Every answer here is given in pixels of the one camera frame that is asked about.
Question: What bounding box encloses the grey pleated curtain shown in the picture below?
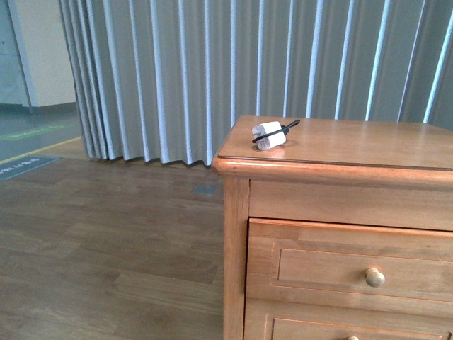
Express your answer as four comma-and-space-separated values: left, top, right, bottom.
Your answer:
59, 1, 452, 164

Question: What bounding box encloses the round wooden drawer knob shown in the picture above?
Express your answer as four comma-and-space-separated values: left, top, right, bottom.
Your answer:
365, 268, 386, 288

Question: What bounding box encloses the metal floor socket cover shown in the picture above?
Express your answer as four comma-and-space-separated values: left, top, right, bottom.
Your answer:
192, 184, 217, 196

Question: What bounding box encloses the white charger with black cable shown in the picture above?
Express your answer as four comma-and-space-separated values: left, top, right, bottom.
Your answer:
251, 119, 300, 151

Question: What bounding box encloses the wooden drawer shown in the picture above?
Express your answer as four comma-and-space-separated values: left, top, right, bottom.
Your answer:
246, 218, 452, 318
244, 299, 452, 339

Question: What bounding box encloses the wooden nightstand cabinet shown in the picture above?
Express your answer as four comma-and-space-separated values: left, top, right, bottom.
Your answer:
212, 116, 452, 339

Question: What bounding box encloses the blue floor sign sticker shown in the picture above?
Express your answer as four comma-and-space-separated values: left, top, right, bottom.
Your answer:
1, 155, 59, 181

